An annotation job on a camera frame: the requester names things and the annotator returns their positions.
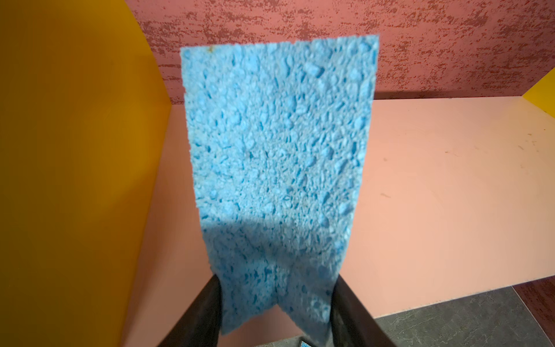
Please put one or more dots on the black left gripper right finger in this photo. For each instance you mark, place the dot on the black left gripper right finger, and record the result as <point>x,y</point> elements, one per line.
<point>351,323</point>

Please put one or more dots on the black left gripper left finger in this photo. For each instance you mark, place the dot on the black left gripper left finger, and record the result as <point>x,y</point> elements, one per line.
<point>200,325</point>

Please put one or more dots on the yellow wooden shelf unit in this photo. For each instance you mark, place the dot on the yellow wooden shelf unit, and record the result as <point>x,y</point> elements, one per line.
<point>100,238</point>

